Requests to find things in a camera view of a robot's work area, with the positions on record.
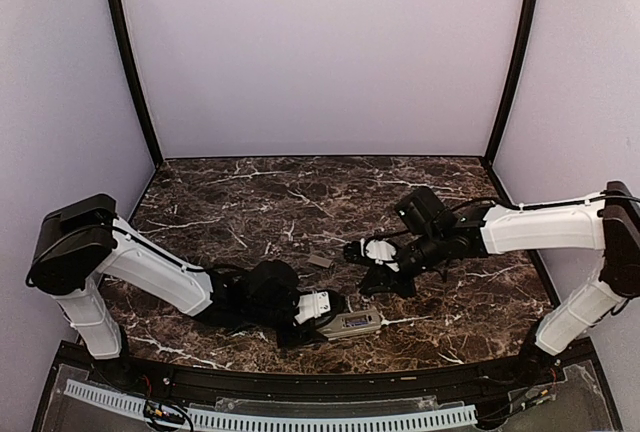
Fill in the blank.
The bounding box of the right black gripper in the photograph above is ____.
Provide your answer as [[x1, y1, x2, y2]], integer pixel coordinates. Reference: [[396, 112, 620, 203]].
[[358, 229, 445, 299]]

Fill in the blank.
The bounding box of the grey remote control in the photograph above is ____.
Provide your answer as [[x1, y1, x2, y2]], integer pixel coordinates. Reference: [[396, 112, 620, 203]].
[[319, 308, 382, 341]]

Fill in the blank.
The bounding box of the grey battery cover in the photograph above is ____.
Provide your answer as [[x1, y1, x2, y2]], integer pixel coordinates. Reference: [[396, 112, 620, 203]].
[[307, 254, 333, 269]]

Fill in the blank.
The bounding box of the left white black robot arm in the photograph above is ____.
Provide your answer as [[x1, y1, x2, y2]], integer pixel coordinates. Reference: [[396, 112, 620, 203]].
[[25, 194, 339, 388]]

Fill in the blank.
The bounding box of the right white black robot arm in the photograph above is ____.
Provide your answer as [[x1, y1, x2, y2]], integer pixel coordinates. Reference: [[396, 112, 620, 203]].
[[343, 181, 639, 386]]

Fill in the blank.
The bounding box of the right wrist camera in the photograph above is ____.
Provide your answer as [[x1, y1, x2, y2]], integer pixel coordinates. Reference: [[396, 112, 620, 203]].
[[343, 238, 400, 272]]

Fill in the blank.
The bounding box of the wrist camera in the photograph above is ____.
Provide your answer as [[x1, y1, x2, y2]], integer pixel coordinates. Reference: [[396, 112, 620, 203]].
[[294, 290, 347, 325], [343, 238, 400, 272]]

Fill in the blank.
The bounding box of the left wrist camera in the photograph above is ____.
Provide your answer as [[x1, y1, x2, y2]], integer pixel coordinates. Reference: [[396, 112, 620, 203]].
[[294, 290, 347, 325]]

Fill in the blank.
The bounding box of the black front rail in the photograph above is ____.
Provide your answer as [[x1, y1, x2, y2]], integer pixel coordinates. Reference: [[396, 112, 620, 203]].
[[89, 346, 566, 406]]

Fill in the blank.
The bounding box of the white slotted cable duct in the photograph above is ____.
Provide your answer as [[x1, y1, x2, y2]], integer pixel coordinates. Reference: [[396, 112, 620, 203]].
[[64, 379, 478, 431]]

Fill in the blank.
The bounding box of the right black frame post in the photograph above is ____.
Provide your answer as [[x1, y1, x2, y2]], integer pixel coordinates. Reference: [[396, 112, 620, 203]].
[[483, 0, 537, 169]]

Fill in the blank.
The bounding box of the black frame post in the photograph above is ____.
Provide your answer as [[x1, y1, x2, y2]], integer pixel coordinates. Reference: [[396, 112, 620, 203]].
[[483, 0, 537, 169], [107, 0, 164, 168]]

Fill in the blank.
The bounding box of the left black frame post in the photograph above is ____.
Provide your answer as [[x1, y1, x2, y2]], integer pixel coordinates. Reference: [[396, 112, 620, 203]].
[[107, 0, 164, 168]]

